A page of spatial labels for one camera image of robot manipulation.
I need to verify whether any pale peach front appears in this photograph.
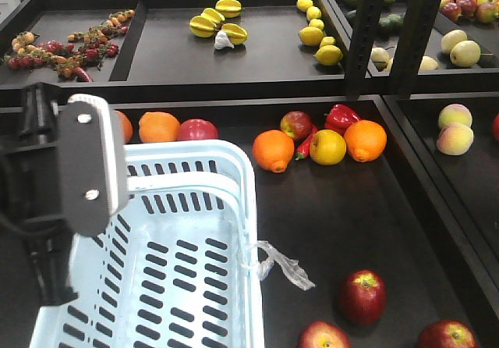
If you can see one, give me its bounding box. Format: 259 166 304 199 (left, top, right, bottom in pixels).
436 122 474 156

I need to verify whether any clear plastic strip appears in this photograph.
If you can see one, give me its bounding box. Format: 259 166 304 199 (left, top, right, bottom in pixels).
242 240 316 291

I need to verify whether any black upper fruit tray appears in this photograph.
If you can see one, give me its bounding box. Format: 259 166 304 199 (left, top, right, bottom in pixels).
327 0 498 97

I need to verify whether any pale peach rear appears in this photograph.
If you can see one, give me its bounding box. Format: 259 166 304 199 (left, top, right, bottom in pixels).
437 104 472 130

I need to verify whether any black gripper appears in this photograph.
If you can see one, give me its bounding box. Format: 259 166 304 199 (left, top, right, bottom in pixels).
1 84 129 306

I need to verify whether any orange fruit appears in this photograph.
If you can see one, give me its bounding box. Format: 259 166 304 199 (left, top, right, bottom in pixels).
252 130 295 173
343 119 387 162

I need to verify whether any orange fruit right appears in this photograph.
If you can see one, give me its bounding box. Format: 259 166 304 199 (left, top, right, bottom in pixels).
343 119 387 162

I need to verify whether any dark red apple front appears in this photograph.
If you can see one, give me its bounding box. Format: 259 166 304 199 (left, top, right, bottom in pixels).
338 269 387 325

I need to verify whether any black shelf upright post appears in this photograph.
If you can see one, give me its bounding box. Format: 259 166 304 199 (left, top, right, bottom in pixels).
344 0 441 98

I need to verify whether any light blue plastic basket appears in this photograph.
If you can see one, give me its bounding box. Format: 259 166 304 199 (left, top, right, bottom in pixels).
30 140 264 347

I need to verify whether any red apple bottom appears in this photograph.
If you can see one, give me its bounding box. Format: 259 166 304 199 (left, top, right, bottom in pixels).
297 321 351 348

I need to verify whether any dark red apple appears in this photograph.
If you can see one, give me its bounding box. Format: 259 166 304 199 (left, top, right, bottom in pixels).
280 111 313 141
338 269 387 325

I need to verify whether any orange fruit left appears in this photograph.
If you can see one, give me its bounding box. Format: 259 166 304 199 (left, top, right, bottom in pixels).
252 130 295 173

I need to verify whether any pale peach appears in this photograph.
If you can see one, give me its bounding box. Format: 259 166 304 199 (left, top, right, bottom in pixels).
436 122 474 156
437 104 472 130

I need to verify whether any red chili pepper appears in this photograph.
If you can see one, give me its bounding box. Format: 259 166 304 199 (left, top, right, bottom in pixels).
295 125 318 161

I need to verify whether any white garlic bulb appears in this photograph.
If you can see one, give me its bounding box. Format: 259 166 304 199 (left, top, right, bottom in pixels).
214 30 235 51

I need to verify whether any yellow apple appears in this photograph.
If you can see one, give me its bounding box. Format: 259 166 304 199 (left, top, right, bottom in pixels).
310 130 346 165

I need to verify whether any red bell pepper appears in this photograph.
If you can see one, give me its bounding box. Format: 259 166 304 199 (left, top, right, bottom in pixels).
324 104 361 135

